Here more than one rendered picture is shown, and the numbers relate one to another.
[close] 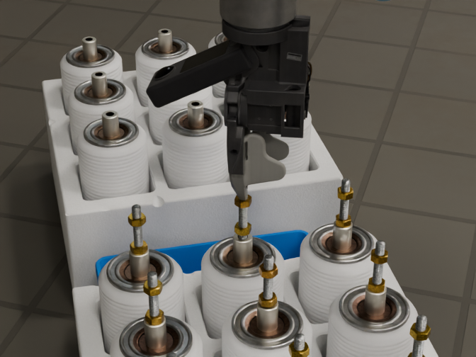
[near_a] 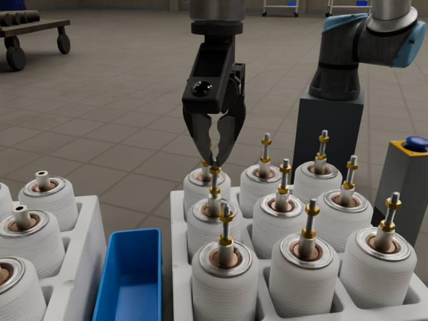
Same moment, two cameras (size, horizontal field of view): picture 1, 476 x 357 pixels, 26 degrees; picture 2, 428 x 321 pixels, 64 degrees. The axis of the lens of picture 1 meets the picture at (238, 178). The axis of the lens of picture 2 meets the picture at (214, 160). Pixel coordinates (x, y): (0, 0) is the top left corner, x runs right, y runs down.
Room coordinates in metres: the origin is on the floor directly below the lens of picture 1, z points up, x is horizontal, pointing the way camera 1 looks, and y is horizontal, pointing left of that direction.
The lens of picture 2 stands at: (0.89, 0.48, 0.59)
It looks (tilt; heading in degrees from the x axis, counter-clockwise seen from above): 26 degrees down; 275
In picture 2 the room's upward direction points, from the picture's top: straight up
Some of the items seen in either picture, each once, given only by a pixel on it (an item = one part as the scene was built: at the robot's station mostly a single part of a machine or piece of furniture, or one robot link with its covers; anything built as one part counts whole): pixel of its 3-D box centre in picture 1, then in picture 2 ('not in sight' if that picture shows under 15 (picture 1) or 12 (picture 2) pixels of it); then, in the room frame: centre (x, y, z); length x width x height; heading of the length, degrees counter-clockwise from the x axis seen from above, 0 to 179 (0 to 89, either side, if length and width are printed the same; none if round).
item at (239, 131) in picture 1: (236, 133); (229, 112); (0.91, 0.00, 0.43); 0.05 x 0.02 x 0.09; 173
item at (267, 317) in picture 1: (267, 315); (281, 199); (0.82, -0.03, 0.26); 0.02 x 0.02 x 0.03
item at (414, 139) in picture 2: not in sight; (416, 144); (0.55, -0.17, 0.32); 0.04 x 0.04 x 0.02
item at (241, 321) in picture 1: (267, 324); (281, 205); (0.82, -0.03, 0.25); 0.08 x 0.08 x 0.01
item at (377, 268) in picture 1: (377, 271); (265, 151); (0.84, -0.15, 0.30); 0.01 x 0.01 x 0.08
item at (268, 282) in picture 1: (268, 285); (284, 179); (0.82, -0.03, 0.30); 0.01 x 0.01 x 0.08
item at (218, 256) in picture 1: (242, 257); (214, 210); (0.93, -0.01, 0.25); 0.08 x 0.08 x 0.01
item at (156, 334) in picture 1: (155, 331); (307, 243); (0.79, 0.08, 0.26); 0.02 x 0.02 x 0.03
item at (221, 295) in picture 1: (242, 317); (214, 251); (0.93, -0.01, 0.16); 0.10 x 0.10 x 0.18
